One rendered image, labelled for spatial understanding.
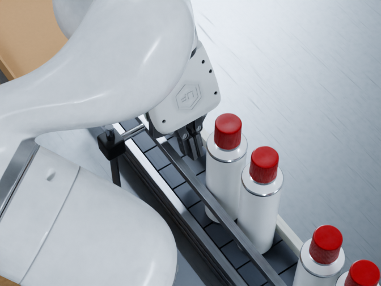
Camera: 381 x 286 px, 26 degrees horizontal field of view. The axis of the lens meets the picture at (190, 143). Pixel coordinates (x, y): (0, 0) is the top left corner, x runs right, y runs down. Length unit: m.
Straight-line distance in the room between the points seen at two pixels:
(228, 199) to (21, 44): 0.52
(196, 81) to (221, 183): 0.14
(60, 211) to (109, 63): 0.11
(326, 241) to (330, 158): 0.39
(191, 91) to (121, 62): 0.48
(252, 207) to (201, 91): 0.17
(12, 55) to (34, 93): 0.83
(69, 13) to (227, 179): 0.30
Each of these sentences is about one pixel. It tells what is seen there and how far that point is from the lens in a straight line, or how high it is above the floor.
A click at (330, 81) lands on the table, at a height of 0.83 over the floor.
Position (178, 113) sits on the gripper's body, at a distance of 1.08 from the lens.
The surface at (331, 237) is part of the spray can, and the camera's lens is 0.92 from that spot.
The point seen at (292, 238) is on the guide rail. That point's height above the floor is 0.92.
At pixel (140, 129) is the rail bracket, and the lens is 1.15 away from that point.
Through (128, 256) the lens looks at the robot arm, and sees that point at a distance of 0.60.
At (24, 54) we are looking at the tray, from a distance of 1.42.
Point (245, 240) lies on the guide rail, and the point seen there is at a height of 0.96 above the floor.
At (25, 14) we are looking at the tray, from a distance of 1.49.
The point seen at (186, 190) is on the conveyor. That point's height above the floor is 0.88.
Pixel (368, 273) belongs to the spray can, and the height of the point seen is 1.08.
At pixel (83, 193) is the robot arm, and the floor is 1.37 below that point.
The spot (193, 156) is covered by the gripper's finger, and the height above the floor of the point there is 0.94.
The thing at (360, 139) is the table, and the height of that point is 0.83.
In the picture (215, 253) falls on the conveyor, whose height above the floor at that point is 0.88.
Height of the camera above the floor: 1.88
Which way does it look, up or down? 55 degrees down
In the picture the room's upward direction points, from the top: straight up
